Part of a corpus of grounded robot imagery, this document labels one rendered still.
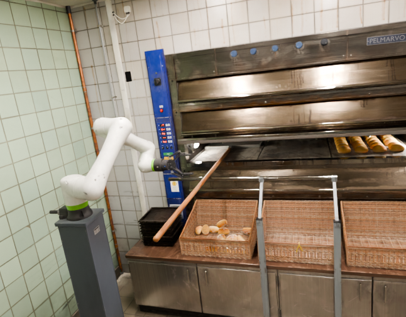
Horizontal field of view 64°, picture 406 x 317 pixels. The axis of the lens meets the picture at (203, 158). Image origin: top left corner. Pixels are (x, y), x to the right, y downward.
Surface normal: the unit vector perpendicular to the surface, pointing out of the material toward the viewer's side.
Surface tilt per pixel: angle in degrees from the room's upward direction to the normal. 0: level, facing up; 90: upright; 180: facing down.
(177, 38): 90
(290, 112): 70
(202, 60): 90
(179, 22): 90
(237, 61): 90
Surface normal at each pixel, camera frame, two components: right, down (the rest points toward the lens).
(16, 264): 0.95, -0.03
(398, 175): -0.32, -0.07
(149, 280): -0.29, 0.28
